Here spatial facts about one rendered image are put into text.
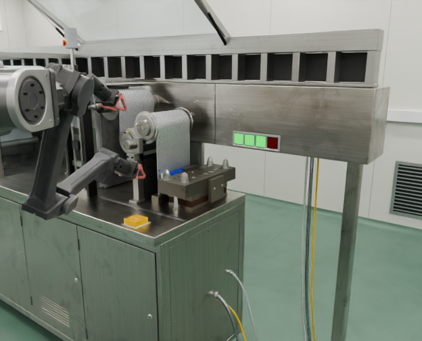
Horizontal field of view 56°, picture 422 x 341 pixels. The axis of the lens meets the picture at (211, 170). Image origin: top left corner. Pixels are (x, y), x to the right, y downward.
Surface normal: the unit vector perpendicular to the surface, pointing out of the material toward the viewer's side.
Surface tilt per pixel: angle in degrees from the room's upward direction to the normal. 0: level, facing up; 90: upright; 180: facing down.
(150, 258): 90
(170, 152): 90
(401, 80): 90
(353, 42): 90
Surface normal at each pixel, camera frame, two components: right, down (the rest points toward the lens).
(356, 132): -0.58, 0.20
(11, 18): 0.81, 0.14
